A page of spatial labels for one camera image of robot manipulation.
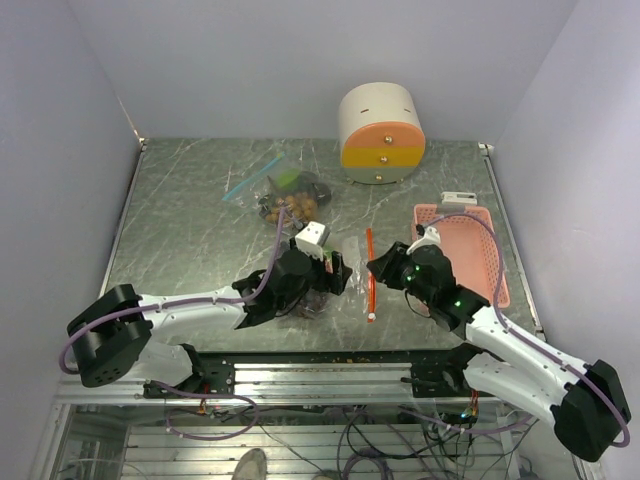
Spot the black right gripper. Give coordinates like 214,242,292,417
368,241,435,306

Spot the orange zip top bag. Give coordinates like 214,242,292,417
277,234,377,324

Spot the pink perforated plastic basket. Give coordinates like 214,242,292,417
412,204,499,300

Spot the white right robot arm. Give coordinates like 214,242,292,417
367,242,631,463

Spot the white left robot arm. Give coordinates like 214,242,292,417
58,248,352,397

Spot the fake brown longan bunch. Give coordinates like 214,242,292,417
258,193,318,226

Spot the blue zip top bag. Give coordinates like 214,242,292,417
223,154,333,232

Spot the fake green vegetable piece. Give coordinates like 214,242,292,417
274,169,301,191

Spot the small white plastic clip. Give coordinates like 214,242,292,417
441,191,478,206

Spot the round mini drawer cabinet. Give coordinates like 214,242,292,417
338,82,426,185

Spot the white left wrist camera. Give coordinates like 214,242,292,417
294,221,330,261

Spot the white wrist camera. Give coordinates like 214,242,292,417
407,226,441,255
294,221,330,261

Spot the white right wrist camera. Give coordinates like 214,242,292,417
407,226,441,255

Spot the aluminium rail frame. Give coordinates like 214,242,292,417
33,351,603,479

